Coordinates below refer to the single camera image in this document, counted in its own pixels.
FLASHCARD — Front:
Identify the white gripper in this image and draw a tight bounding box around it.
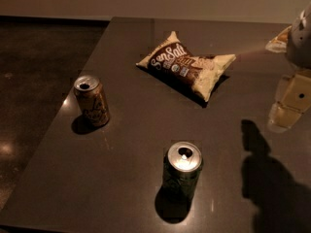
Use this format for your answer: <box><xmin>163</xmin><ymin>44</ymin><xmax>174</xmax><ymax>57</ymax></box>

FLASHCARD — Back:
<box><xmin>265</xmin><ymin>4</ymin><xmax>311</xmax><ymax>133</ymax></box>

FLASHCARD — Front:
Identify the green soda can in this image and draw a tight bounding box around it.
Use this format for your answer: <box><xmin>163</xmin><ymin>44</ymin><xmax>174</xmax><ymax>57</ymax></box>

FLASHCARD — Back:
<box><xmin>162</xmin><ymin>142</ymin><xmax>203</xmax><ymax>201</ymax></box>

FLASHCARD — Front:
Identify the orange soda can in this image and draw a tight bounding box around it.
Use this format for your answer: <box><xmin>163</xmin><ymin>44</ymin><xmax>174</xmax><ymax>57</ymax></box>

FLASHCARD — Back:
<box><xmin>74</xmin><ymin>75</ymin><xmax>110</xmax><ymax>127</ymax></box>

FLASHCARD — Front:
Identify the brown cream chip bag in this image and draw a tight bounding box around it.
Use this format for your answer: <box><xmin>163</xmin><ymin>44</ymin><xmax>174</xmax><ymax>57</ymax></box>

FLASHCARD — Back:
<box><xmin>136</xmin><ymin>31</ymin><xmax>236</xmax><ymax>102</ymax></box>

